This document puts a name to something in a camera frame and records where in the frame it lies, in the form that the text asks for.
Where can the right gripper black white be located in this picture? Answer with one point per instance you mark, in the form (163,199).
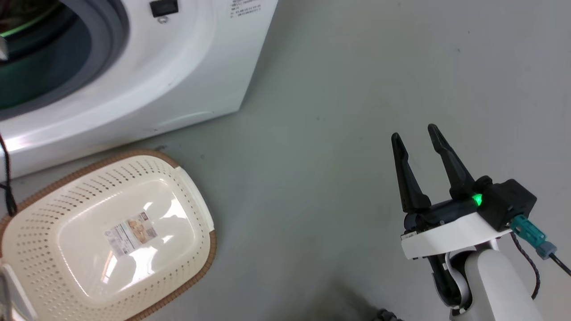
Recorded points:
(450,234)

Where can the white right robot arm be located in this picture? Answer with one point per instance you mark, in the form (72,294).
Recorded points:
(495,285)

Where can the white front-load washing machine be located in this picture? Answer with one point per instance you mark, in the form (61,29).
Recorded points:
(187,76)

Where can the cream perforated laundry basket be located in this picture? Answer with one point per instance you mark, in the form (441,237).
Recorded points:
(53,209)

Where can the printed washer label sticker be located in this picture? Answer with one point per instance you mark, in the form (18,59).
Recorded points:
(245,7)

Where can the paper product label sticker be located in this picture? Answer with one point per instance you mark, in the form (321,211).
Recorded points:
(130,233)

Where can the black door latch socket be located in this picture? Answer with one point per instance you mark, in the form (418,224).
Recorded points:
(163,7)

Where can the grey rubber door seal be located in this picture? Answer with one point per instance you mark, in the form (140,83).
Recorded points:
(111,40)

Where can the dark garment with green stripe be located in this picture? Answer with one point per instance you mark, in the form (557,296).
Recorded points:
(22,18)

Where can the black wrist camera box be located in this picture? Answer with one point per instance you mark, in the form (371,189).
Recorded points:
(508,200)

